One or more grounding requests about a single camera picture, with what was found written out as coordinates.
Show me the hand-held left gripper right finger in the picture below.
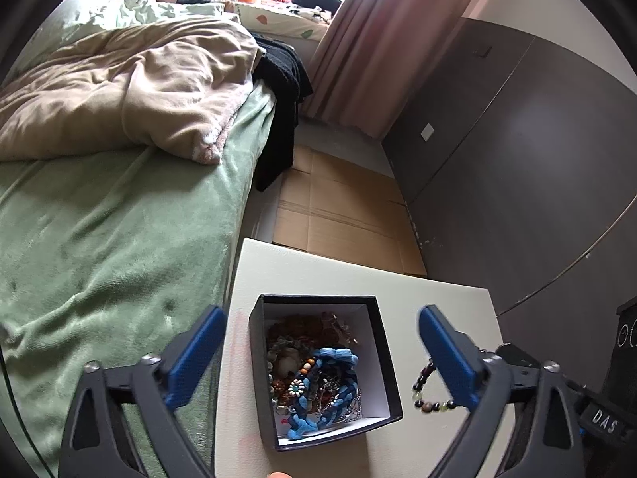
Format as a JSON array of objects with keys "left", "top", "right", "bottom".
[{"left": 418, "top": 305, "right": 583, "bottom": 478}]

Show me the leaf print pillow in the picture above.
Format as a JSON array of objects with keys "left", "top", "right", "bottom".
[{"left": 234, "top": 0, "right": 344, "bottom": 41}]

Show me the wide pink curtain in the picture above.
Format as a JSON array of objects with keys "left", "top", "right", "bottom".
[{"left": 301, "top": 0, "right": 466, "bottom": 140}]

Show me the black jewelry box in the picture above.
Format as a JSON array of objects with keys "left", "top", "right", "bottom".
[{"left": 249, "top": 295, "right": 404, "bottom": 453}]

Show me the blue braided bracelet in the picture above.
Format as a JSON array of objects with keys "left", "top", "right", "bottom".
[{"left": 286, "top": 347, "right": 360, "bottom": 440}]

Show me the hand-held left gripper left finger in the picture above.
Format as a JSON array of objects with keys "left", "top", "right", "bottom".
[{"left": 59, "top": 305, "right": 227, "bottom": 478}]

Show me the green bed sheet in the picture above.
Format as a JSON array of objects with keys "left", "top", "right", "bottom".
[{"left": 0, "top": 80, "right": 277, "bottom": 478}]

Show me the cardboard sheet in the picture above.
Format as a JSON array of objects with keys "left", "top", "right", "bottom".
[{"left": 271, "top": 144, "right": 429, "bottom": 277}]

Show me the dark bead bracelet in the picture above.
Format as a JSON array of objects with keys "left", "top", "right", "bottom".
[{"left": 412, "top": 358, "right": 461, "bottom": 415}]

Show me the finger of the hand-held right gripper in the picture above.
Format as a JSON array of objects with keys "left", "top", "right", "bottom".
[{"left": 496, "top": 343, "right": 543, "bottom": 368}]

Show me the light green duvet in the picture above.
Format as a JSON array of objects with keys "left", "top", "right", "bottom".
[{"left": 15, "top": 0, "right": 225, "bottom": 61}]

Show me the black clothing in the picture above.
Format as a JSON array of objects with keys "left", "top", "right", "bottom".
[{"left": 251, "top": 35, "right": 314, "bottom": 192}]

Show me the beige blanket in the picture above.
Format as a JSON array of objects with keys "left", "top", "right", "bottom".
[{"left": 0, "top": 22, "right": 267, "bottom": 166}]

